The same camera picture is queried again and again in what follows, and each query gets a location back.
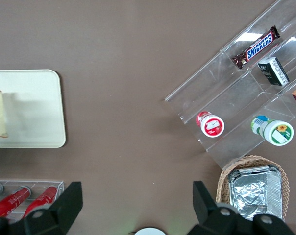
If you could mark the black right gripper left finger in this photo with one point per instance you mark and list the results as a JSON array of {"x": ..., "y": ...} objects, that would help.
[{"x": 57, "y": 210}]

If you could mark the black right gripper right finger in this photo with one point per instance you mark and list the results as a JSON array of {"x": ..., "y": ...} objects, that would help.
[{"x": 211, "y": 215}]

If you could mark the light wicker basket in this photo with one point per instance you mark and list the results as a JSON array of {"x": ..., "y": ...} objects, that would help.
[{"x": 222, "y": 181}]

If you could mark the cream plastic serving tray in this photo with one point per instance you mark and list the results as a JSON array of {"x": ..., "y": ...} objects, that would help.
[{"x": 37, "y": 110}]

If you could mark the clear acrylic bottle rack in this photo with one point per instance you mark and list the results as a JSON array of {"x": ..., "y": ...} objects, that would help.
[{"x": 59, "y": 184}]

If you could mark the aluminium foil container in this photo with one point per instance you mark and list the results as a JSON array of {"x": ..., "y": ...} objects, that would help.
[{"x": 253, "y": 193}]

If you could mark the red lidded yogurt cup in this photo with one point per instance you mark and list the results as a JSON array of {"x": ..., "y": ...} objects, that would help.
[{"x": 211, "y": 124}]

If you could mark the green lidded yogurt cup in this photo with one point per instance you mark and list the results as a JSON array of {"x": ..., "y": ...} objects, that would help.
[{"x": 275, "y": 131}]

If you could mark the clear acrylic stepped shelf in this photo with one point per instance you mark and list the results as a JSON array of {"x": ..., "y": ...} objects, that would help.
[{"x": 236, "y": 98}]

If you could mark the black and white small carton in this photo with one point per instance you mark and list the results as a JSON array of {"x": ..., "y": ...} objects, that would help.
[{"x": 274, "y": 71}]

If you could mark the Snickers chocolate bar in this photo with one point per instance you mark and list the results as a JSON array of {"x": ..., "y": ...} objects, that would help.
[{"x": 257, "y": 47}]

